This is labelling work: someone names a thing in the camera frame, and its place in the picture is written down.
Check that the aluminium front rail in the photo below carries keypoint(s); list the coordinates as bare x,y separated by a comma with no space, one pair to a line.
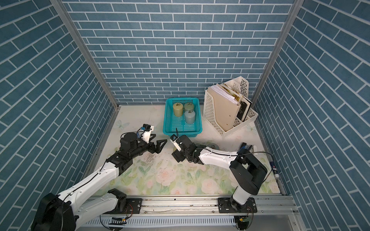
196,205

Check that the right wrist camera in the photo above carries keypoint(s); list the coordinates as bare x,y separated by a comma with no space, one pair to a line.
176,142

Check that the right corner aluminium post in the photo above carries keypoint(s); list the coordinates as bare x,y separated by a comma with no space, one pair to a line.
277,48

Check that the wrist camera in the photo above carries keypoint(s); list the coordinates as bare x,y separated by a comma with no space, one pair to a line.
176,142
145,132

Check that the right circuit board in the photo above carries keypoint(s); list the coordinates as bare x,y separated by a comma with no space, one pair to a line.
245,220

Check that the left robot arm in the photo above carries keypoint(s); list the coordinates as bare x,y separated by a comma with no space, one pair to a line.
69,209

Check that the beige folder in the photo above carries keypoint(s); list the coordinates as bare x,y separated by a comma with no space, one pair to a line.
225,106

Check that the left corner aluminium post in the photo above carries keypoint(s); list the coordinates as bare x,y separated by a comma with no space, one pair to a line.
73,31

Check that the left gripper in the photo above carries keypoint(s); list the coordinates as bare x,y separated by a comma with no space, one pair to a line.
157,149

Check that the white perforated file holder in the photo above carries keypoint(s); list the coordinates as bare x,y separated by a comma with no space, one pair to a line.
209,113

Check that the marker pen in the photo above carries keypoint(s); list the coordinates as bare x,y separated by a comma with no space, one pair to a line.
274,170

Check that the yellow-green canister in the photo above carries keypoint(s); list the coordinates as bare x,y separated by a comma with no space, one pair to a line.
178,109

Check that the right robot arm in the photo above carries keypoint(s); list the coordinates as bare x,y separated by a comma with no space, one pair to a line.
248,171

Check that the blue-grey canister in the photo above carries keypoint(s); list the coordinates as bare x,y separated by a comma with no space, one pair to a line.
190,116
213,146

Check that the white slotted cable duct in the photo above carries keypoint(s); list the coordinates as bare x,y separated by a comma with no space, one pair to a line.
161,221

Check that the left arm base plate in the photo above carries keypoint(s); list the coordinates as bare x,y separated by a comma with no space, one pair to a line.
124,204

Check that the teal plastic basket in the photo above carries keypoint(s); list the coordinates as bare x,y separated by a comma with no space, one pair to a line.
173,124

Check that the stack of papers and booklets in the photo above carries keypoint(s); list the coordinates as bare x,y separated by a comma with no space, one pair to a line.
244,102

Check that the blue stapler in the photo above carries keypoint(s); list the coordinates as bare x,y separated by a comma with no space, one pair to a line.
246,146

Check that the small white box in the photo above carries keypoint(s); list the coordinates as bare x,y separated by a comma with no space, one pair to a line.
255,149

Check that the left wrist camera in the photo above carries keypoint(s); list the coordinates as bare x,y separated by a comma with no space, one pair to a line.
145,132

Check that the corner aluminium post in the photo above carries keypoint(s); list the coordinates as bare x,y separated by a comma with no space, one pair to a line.
277,48
73,31

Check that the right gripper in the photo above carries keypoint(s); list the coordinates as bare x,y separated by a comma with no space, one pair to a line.
177,156

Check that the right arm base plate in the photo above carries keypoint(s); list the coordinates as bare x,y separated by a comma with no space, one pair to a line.
229,205

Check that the green canister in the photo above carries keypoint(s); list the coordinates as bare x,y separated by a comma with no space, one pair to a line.
189,106

